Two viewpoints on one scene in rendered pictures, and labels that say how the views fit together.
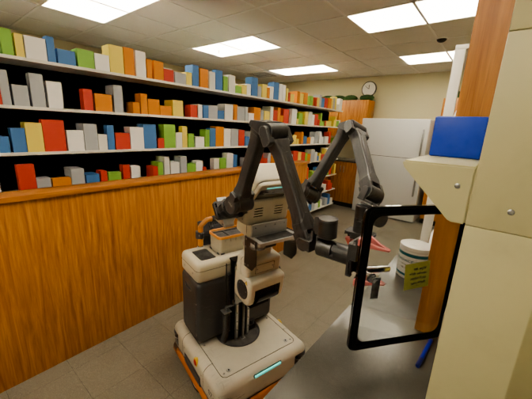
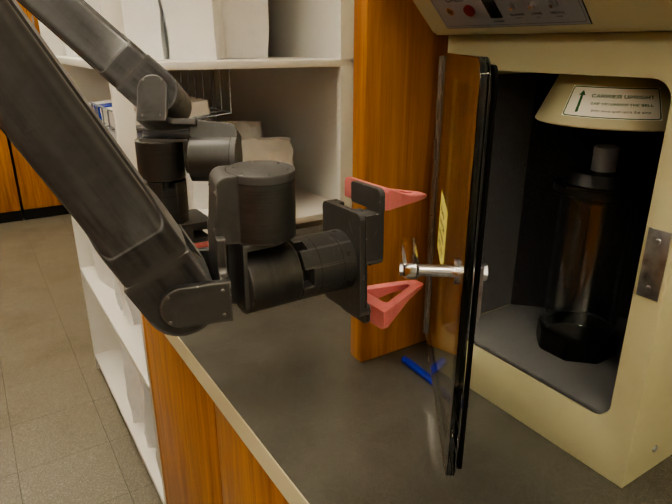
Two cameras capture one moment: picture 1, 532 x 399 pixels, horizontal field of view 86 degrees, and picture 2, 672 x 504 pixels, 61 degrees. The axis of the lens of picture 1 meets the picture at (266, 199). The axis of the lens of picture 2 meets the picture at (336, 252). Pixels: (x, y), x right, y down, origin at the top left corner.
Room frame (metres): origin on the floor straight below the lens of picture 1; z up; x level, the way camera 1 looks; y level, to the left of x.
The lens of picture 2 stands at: (0.61, 0.23, 1.40)
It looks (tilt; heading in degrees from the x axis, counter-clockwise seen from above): 20 degrees down; 289
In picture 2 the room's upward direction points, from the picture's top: straight up
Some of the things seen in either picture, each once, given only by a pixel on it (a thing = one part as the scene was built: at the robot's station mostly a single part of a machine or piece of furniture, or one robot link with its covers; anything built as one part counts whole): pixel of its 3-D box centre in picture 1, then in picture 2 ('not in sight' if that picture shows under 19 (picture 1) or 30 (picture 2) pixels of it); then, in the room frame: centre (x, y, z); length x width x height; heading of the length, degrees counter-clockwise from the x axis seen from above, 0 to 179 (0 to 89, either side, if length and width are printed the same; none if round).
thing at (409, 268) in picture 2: not in sight; (425, 257); (0.70, -0.30, 1.20); 0.10 x 0.05 x 0.03; 104
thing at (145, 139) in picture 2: (363, 211); (165, 158); (1.04, -0.37, 1.27); 0.07 x 0.06 x 0.07; 19
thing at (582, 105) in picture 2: not in sight; (619, 96); (0.52, -0.51, 1.34); 0.18 x 0.18 x 0.05
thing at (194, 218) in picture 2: (360, 226); (165, 206); (1.04, -0.37, 1.20); 0.10 x 0.07 x 0.07; 52
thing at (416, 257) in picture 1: (407, 278); (447, 243); (0.68, -0.38, 1.19); 0.30 x 0.01 x 0.40; 104
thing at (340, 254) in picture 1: (345, 254); (324, 262); (0.78, -0.24, 1.21); 0.07 x 0.07 x 0.10; 51
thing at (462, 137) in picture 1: (459, 137); not in sight; (0.70, -0.45, 1.55); 0.10 x 0.10 x 0.09; 52
